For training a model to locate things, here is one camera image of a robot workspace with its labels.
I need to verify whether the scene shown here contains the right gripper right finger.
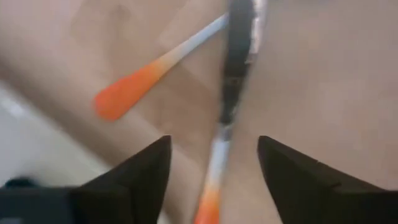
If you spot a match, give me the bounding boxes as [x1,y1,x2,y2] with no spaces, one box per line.
[256,135,398,224]

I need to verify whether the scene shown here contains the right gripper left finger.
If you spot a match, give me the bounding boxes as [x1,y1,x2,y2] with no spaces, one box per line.
[68,134,173,224]

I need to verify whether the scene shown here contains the fork with orange handle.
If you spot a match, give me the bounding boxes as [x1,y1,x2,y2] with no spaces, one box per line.
[92,12,230,123]

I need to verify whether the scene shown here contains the knife with orange handle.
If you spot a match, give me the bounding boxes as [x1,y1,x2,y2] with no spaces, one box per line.
[192,0,270,224]

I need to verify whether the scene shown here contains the beige plastic tray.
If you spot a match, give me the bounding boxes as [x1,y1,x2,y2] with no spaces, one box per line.
[0,81,110,188]

